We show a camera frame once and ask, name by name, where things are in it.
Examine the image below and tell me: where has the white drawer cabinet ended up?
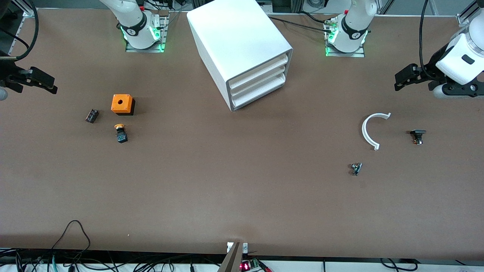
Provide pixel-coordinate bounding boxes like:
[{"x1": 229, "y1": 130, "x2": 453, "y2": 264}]
[{"x1": 187, "y1": 0, "x2": 293, "y2": 112}]

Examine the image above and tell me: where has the white drawer front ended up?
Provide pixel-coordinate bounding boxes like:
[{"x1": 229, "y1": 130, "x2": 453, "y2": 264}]
[
  {"x1": 231, "y1": 75, "x2": 288, "y2": 109},
  {"x1": 228, "y1": 54, "x2": 290, "y2": 90}
]

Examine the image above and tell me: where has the orange box with hole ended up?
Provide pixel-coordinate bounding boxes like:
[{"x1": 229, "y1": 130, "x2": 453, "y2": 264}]
[{"x1": 111, "y1": 94, "x2": 135, "y2": 116}]

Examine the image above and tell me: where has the white drawer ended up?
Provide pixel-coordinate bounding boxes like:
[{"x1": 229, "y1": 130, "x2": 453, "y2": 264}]
[
  {"x1": 230, "y1": 65, "x2": 290, "y2": 99},
  {"x1": 228, "y1": 54, "x2": 290, "y2": 90},
  {"x1": 231, "y1": 75, "x2": 288, "y2": 109}
]

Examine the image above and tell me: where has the black curled cable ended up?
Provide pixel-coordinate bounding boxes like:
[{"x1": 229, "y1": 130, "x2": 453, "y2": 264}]
[{"x1": 380, "y1": 258, "x2": 419, "y2": 272}]

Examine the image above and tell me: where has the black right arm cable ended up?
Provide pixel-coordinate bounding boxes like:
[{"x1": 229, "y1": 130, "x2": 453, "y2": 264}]
[{"x1": 0, "y1": 0, "x2": 40, "y2": 62}]

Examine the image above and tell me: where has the black cable behind cabinet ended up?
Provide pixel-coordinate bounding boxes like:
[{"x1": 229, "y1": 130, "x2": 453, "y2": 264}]
[{"x1": 268, "y1": 16, "x2": 334, "y2": 34}]

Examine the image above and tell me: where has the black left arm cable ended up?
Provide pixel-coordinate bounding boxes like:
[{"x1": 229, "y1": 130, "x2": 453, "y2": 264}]
[{"x1": 419, "y1": 0, "x2": 432, "y2": 80}]

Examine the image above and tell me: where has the grey metal post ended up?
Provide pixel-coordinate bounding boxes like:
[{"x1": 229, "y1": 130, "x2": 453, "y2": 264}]
[{"x1": 217, "y1": 242, "x2": 243, "y2": 272}]

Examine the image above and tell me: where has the circuit board with red light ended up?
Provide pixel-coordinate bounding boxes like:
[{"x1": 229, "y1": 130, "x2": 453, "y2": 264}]
[{"x1": 239, "y1": 259, "x2": 273, "y2": 272}]

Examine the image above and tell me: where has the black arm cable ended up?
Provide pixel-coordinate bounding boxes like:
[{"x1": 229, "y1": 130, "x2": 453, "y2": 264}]
[
  {"x1": 0, "y1": 0, "x2": 40, "y2": 62},
  {"x1": 419, "y1": 0, "x2": 432, "y2": 80}
]

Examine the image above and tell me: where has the aluminium profile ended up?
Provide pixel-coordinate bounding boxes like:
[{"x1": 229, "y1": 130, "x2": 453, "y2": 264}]
[
  {"x1": 456, "y1": 0, "x2": 484, "y2": 28},
  {"x1": 11, "y1": 0, "x2": 38, "y2": 18}
]

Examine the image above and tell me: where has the black looped cable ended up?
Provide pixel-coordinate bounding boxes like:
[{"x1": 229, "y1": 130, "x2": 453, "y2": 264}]
[{"x1": 51, "y1": 220, "x2": 92, "y2": 262}]

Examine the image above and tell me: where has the white half-ring bracket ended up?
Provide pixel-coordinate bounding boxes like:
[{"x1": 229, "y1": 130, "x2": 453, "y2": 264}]
[{"x1": 362, "y1": 113, "x2": 392, "y2": 151}]

